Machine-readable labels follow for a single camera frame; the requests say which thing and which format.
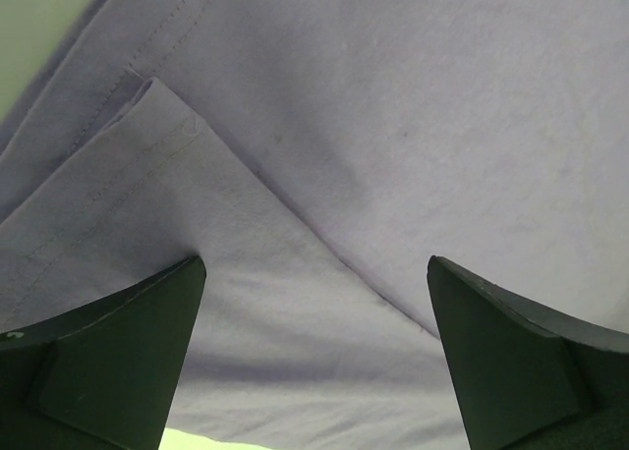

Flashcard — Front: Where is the purple t shirt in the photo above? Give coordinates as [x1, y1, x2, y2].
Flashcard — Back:
[1, 0, 628, 449]

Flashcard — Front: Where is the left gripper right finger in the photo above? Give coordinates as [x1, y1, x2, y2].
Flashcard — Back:
[427, 255, 628, 449]

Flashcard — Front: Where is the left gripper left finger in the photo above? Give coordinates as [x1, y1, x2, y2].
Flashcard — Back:
[1, 256, 205, 450]

